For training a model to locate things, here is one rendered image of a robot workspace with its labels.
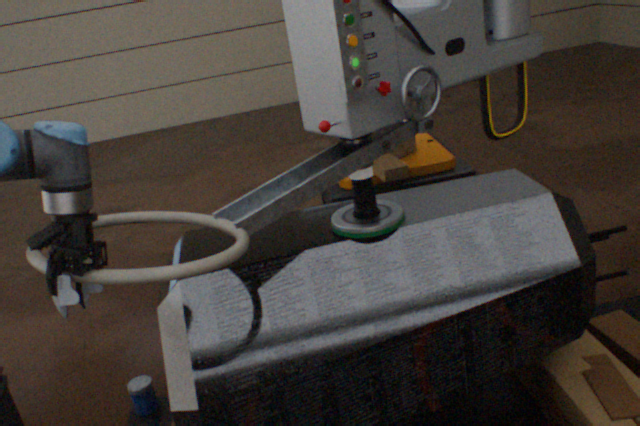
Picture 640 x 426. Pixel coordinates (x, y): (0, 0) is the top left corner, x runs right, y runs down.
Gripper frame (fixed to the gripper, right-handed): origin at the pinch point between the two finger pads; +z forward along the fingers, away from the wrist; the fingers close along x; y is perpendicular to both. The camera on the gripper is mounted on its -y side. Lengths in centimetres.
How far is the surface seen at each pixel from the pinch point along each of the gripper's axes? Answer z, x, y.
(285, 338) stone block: 24, 49, 24
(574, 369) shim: 50, 112, 97
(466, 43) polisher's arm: -52, 101, 57
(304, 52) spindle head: -49, 67, 21
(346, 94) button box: -39, 60, 36
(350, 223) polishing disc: -2, 75, 32
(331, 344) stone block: 26, 53, 35
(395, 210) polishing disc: -4, 85, 42
